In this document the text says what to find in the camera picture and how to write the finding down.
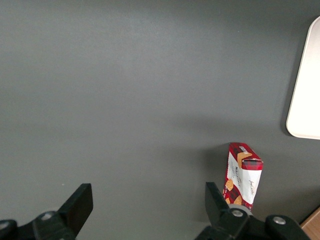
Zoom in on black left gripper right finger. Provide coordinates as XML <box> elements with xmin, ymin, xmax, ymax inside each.
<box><xmin>194</xmin><ymin>181</ymin><xmax>253</xmax><ymax>240</ymax></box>

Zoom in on cream white plastic tray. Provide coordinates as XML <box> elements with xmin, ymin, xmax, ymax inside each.
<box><xmin>285</xmin><ymin>15</ymin><xmax>320</xmax><ymax>140</ymax></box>

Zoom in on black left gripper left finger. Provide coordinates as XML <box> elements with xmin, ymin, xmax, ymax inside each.
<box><xmin>32</xmin><ymin>183</ymin><xmax>94</xmax><ymax>240</ymax></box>

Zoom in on wooden board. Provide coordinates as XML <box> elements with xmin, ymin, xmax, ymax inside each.
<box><xmin>300</xmin><ymin>207</ymin><xmax>320</xmax><ymax>240</ymax></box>

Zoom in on red tartan cookie box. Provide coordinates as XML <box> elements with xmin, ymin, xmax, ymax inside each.
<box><xmin>223</xmin><ymin>142</ymin><xmax>264</xmax><ymax>214</ymax></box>

